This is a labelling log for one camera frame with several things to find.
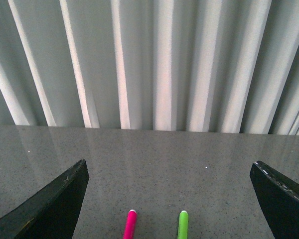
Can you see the green highlighter pen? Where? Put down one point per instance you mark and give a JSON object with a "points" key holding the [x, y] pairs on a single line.
{"points": [[183, 225]]}

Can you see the pink highlighter pen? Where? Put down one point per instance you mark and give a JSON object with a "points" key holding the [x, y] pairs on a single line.
{"points": [[130, 225]]}

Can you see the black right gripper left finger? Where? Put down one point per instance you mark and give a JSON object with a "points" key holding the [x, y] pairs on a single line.
{"points": [[51, 213]]}

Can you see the white pleated curtain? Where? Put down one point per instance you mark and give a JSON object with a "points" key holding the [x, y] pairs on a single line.
{"points": [[189, 65]]}

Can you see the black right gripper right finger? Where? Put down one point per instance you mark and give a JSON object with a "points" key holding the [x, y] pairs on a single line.
{"points": [[278, 197]]}

